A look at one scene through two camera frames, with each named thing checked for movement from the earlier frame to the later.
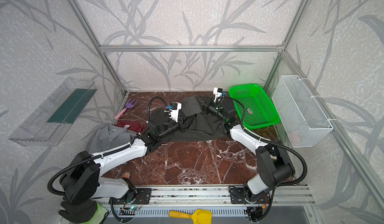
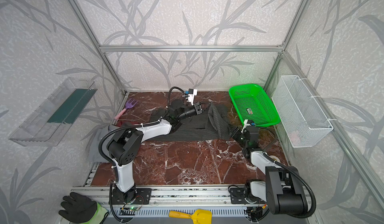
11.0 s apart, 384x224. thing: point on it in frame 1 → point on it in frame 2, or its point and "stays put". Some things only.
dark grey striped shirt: [200, 126] stays put
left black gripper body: [182, 124] → [197, 108]
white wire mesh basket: [301, 119] stays put
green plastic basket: [258, 110] stays put
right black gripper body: [205, 105] → [235, 131]
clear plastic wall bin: [48, 125] stays put
